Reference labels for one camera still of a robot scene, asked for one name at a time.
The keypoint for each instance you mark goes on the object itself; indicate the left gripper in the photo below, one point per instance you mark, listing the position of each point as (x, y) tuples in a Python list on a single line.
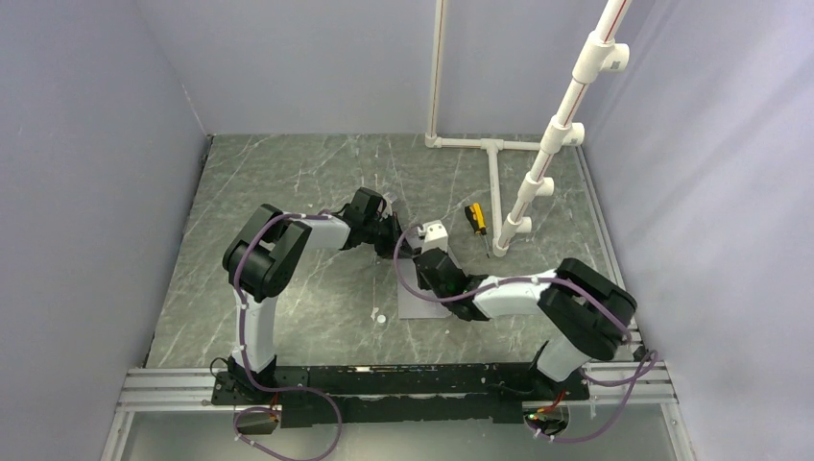
[(390, 250)]

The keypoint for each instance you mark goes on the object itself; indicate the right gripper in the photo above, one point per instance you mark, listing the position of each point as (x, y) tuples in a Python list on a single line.
[(422, 281)]

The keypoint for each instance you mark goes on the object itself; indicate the grey envelope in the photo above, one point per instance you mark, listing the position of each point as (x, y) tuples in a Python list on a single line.
[(414, 303)]

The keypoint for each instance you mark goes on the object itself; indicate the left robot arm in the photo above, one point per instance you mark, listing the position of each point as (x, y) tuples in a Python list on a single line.
[(261, 260)]

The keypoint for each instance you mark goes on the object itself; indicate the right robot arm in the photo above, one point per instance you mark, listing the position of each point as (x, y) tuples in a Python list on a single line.
[(590, 312)]

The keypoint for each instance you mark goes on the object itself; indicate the yellow black screwdriver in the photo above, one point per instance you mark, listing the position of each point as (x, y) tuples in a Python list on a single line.
[(476, 219)]

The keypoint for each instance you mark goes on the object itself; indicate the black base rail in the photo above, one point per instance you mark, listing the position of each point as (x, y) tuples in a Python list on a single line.
[(500, 392)]

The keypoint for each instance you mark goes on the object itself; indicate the white PVC pipe frame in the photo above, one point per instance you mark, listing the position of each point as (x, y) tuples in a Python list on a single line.
[(601, 53)]

